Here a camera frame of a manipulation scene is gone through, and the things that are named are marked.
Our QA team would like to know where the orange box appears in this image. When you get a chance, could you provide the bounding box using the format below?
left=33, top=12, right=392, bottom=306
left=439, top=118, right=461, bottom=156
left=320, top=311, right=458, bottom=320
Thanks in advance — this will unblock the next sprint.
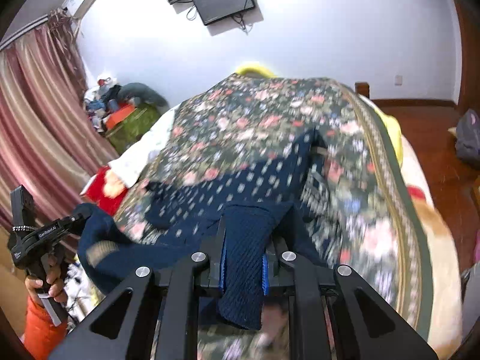
left=104, top=104, right=135, bottom=130

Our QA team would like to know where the striped pink curtain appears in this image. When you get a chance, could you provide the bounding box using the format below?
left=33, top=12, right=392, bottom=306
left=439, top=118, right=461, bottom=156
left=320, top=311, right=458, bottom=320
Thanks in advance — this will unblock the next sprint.
left=1, top=9, right=117, bottom=229

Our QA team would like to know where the brown wooden door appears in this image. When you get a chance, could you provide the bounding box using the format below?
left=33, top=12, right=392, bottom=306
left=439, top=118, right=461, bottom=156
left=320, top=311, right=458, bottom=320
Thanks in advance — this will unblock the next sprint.
left=454, top=0, right=479, bottom=113

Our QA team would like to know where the grey bag on floor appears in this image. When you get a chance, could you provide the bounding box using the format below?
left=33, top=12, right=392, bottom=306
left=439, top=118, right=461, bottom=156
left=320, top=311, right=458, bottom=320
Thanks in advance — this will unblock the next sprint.
left=455, top=109, right=480, bottom=170

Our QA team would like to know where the grey stuffed pillow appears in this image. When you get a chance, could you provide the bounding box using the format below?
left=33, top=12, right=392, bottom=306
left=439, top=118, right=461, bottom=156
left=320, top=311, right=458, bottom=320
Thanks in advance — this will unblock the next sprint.
left=117, top=82, right=170, bottom=110

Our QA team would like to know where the wall mounted black monitor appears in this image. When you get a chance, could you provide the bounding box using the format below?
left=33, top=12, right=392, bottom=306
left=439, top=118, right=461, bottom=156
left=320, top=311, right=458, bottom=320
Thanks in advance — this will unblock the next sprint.
left=192, top=0, right=256, bottom=25

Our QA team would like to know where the person's left hand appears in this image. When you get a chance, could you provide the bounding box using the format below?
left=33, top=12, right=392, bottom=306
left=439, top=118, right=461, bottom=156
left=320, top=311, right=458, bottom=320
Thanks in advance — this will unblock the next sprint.
left=24, top=254, right=68, bottom=307

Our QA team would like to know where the orange jacket sleeve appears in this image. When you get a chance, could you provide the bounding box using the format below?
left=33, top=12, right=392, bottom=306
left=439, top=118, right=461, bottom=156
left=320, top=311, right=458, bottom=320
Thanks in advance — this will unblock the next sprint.
left=24, top=297, right=68, bottom=360

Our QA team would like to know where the wall power outlet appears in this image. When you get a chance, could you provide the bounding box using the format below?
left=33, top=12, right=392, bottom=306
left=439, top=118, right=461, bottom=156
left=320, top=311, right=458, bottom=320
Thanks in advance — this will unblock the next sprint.
left=394, top=75, right=403, bottom=86

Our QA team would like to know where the white sheet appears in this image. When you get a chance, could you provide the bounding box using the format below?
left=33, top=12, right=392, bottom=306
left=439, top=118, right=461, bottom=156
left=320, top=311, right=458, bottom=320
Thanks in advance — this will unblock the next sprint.
left=108, top=105, right=179, bottom=189

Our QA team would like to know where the dark floral bedspread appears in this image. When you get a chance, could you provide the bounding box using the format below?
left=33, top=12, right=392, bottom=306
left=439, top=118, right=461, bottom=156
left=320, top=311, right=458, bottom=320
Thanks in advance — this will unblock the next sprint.
left=115, top=74, right=433, bottom=338

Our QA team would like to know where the red cloth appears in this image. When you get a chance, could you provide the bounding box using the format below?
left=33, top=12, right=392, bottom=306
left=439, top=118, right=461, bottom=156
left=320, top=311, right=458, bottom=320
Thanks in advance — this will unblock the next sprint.
left=80, top=166, right=128, bottom=216

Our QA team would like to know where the navy patterned hoodie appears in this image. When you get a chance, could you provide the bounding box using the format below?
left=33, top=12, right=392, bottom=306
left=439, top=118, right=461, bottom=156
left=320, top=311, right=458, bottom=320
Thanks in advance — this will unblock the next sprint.
left=77, top=129, right=324, bottom=330

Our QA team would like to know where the orange plush blanket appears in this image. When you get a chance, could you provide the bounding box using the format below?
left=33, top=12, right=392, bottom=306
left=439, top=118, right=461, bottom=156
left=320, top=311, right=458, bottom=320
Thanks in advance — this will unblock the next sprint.
left=408, top=186, right=462, bottom=359

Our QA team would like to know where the wooden bed post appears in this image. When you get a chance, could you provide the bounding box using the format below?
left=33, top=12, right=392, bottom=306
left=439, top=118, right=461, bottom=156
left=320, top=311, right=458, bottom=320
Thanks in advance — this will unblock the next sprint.
left=355, top=82, right=370, bottom=98

